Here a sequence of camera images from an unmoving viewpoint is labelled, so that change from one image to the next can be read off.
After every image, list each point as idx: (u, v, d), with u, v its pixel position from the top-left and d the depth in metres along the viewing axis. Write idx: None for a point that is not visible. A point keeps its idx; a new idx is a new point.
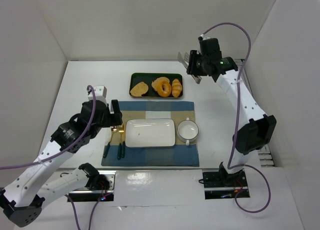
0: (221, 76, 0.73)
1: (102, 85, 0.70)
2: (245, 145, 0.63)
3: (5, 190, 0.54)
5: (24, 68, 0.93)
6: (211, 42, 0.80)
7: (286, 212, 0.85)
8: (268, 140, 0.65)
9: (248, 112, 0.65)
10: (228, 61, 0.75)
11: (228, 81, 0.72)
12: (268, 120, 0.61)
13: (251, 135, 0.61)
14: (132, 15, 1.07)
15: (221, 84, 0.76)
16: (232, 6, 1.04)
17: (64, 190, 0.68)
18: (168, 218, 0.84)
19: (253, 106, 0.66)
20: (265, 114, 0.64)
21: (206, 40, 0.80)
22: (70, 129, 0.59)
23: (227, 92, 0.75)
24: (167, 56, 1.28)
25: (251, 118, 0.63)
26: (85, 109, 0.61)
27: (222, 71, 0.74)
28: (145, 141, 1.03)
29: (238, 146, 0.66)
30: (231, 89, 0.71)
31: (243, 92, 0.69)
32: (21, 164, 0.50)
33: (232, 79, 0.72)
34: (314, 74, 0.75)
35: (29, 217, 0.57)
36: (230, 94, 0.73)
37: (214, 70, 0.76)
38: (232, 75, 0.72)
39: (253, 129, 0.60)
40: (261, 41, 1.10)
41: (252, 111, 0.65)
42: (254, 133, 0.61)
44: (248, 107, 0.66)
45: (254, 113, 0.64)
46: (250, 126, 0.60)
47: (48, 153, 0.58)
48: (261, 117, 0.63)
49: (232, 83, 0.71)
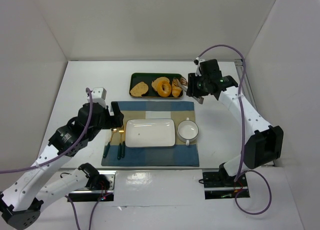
0: (222, 93, 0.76)
1: (101, 88, 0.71)
2: (253, 160, 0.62)
3: (3, 194, 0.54)
5: (24, 68, 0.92)
6: (210, 63, 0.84)
7: (286, 212, 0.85)
8: (278, 152, 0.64)
9: (252, 124, 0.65)
10: (228, 79, 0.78)
11: (229, 96, 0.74)
12: (274, 131, 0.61)
13: (259, 148, 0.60)
14: (132, 15, 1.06)
15: (224, 101, 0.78)
16: (232, 5, 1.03)
17: (62, 192, 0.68)
18: (169, 219, 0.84)
19: (257, 118, 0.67)
20: (270, 125, 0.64)
21: (205, 62, 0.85)
22: (67, 133, 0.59)
23: (230, 109, 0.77)
24: (167, 55, 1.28)
25: (256, 129, 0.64)
26: (82, 112, 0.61)
27: (223, 88, 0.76)
28: (145, 141, 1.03)
29: (247, 162, 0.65)
30: (233, 104, 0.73)
31: (246, 106, 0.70)
32: (17, 169, 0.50)
33: (233, 94, 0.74)
34: (315, 75, 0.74)
35: (28, 220, 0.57)
36: (233, 109, 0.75)
37: (215, 88, 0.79)
38: (232, 91, 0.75)
39: (260, 141, 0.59)
40: (262, 41, 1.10)
41: (256, 122, 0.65)
42: (261, 145, 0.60)
44: (252, 119, 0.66)
45: (259, 124, 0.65)
46: (256, 138, 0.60)
47: (46, 157, 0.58)
48: (267, 127, 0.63)
49: (234, 99, 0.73)
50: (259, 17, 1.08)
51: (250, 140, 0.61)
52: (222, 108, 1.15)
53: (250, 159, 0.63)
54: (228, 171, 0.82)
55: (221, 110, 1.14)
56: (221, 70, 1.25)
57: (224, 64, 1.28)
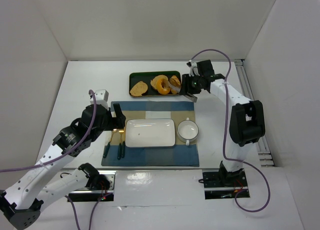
0: (211, 83, 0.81)
1: (104, 90, 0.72)
2: (237, 129, 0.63)
3: (6, 193, 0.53)
5: (24, 68, 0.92)
6: (204, 62, 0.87)
7: (286, 212, 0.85)
8: (262, 127, 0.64)
9: (234, 100, 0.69)
10: (217, 74, 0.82)
11: (216, 84, 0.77)
12: (254, 105, 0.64)
13: (240, 117, 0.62)
14: (132, 15, 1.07)
15: (213, 91, 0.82)
16: (232, 6, 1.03)
17: (62, 192, 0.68)
18: (169, 219, 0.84)
19: (239, 96, 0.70)
20: (251, 100, 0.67)
21: (201, 61, 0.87)
22: (72, 134, 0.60)
23: (218, 96, 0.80)
24: (168, 55, 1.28)
25: (237, 103, 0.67)
26: (85, 113, 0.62)
27: (211, 80, 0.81)
28: (145, 141, 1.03)
29: (233, 136, 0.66)
30: (220, 90, 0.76)
31: (230, 89, 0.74)
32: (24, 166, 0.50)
33: (220, 82, 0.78)
34: (314, 75, 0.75)
35: (28, 220, 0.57)
36: (221, 96, 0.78)
37: (206, 84, 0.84)
38: (219, 80, 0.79)
39: (240, 110, 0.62)
40: (262, 41, 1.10)
41: (238, 99, 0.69)
42: (242, 115, 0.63)
44: (234, 97, 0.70)
45: (240, 100, 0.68)
46: (236, 109, 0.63)
47: (50, 156, 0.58)
48: (248, 102, 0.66)
49: (221, 85, 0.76)
50: (259, 17, 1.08)
51: (232, 112, 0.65)
52: (222, 108, 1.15)
53: (235, 133, 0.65)
54: (226, 166, 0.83)
55: (221, 110, 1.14)
56: (222, 70, 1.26)
57: (224, 64, 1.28)
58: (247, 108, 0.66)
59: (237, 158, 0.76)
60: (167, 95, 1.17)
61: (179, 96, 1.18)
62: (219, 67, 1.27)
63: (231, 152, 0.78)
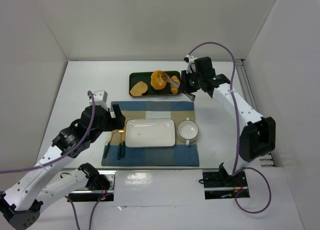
0: (215, 89, 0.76)
1: (102, 90, 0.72)
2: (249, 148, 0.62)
3: (5, 194, 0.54)
5: (24, 69, 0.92)
6: (204, 61, 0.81)
7: (286, 212, 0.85)
8: (272, 144, 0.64)
9: (245, 116, 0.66)
10: (220, 77, 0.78)
11: (222, 92, 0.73)
12: (266, 123, 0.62)
13: (253, 138, 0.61)
14: (131, 15, 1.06)
15: (217, 97, 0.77)
16: (232, 5, 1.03)
17: (62, 192, 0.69)
18: (169, 219, 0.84)
19: (249, 111, 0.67)
20: (262, 117, 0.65)
21: (200, 59, 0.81)
22: (71, 135, 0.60)
23: (223, 104, 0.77)
24: (168, 55, 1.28)
25: (249, 121, 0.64)
26: (85, 114, 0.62)
27: (216, 85, 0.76)
28: (145, 141, 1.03)
29: (242, 152, 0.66)
30: (226, 99, 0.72)
31: (238, 101, 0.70)
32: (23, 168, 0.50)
33: (226, 90, 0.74)
34: (314, 75, 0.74)
35: (28, 221, 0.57)
36: (226, 105, 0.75)
37: (208, 86, 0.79)
38: (225, 87, 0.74)
39: (253, 132, 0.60)
40: (262, 41, 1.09)
41: (249, 115, 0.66)
42: (255, 136, 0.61)
44: (244, 112, 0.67)
45: (251, 116, 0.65)
46: (249, 130, 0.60)
47: (49, 157, 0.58)
48: (259, 119, 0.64)
49: (227, 94, 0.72)
50: (259, 17, 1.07)
51: (243, 131, 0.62)
52: (222, 108, 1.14)
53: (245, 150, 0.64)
54: (227, 170, 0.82)
55: (221, 109, 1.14)
56: (222, 70, 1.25)
57: (224, 64, 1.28)
58: (258, 124, 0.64)
59: (241, 167, 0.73)
60: (167, 94, 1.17)
61: (179, 96, 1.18)
62: (219, 66, 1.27)
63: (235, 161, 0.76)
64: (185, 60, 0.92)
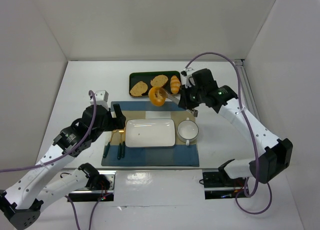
0: (222, 107, 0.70)
1: (103, 90, 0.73)
2: (266, 175, 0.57)
3: (6, 192, 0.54)
5: (24, 68, 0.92)
6: (204, 74, 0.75)
7: (285, 212, 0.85)
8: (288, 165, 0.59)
9: (261, 139, 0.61)
10: (226, 91, 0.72)
11: (231, 111, 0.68)
12: (286, 147, 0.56)
13: (272, 165, 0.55)
14: (132, 15, 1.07)
15: (225, 115, 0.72)
16: (232, 6, 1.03)
17: (62, 192, 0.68)
18: (169, 219, 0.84)
19: (264, 132, 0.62)
20: (279, 139, 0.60)
21: (200, 73, 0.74)
22: (72, 134, 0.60)
23: (232, 122, 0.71)
24: (168, 55, 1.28)
25: (266, 146, 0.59)
26: (86, 114, 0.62)
27: (223, 101, 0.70)
28: (145, 141, 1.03)
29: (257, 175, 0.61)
30: (237, 119, 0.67)
31: (250, 120, 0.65)
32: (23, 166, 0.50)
33: (235, 108, 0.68)
34: (314, 75, 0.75)
35: (28, 220, 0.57)
36: (236, 124, 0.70)
37: (213, 102, 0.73)
38: (235, 104, 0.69)
39: (273, 160, 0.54)
40: (262, 41, 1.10)
41: (265, 138, 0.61)
42: (274, 163, 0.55)
44: (259, 135, 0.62)
45: (267, 140, 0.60)
46: (268, 158, 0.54)
47: (51, 156, 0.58)
48: (276, 142, 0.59)
49: (237, 113, 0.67)
50: (259, 17, 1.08)
51: (262, 158, 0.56)
52: None
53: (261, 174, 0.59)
54: (228, 173, 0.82)
55: None
56: (222, 70, 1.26)
57: (224, 64, 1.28)
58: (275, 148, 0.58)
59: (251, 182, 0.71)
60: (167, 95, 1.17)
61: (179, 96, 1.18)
62: (219, 67, 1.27)
63: (238, 169, 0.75)
64: (183, 74, 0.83)
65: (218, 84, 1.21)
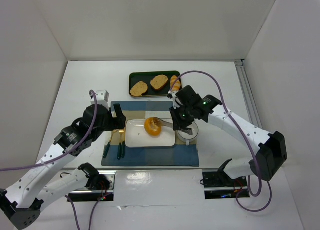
0: (210, 116, 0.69)
1: (104, 90, 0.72)
2: (268, 172, 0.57)
3: (7, 191, 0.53)
5: (24, 68, 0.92)
6: (186, 90, 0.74)
7: (285, 212, 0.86)
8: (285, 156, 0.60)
9: (253, 138, 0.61)
10: (210, 99, 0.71)
11: (219, 117, 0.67)
12: (278, 140, 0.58)
13: (271, 161, 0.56)
14: (132, 15, 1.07)
15: (214, 123, 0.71)
16: (232, 6, 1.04)
17: (62, 192, 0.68)
18: (169, 219, 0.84)
19: (255, 130, 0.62)
20: (270, 133, 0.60)
21: (181, 90, 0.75)
22: (73, 133, 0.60)
23: (223, 128, 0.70)
24: (168, 55, 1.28)
25: (260, 143, 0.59)
26: (87, 113, 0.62)
27: (209, 110, 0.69)
28: (145, 141, 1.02)
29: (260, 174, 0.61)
30: (226, 123, 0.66)
31: (239, 121, 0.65)
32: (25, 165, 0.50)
33: (222, 113, 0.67)
34: (314, 75, 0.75)
35: (28, 219, 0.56)
36: (227, 129, 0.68)
37: (201, 113, 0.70)
38: (220, 110, 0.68)
39: (270, 155, 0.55)
40: (262, 41, 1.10)
41: (256, 135, 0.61)
42: (271, 159, 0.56)
44: (251, 133, 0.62)
45: (259, 136, 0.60)
46: (265, 155, 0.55)
47: (51, 155, 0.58)
48: (267, 137, 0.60)
49: (225, 118, 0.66)
50: (259, 17, 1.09)
51: (259, 157, 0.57)
52: None
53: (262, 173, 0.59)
54: (230, 174, 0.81)
55: None
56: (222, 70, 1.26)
57: (224, 64, 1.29)
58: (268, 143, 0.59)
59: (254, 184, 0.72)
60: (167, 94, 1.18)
61: None
62: (219, 67, 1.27)
63: (238, 169, 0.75)
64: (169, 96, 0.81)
65: (218, 85, 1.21)
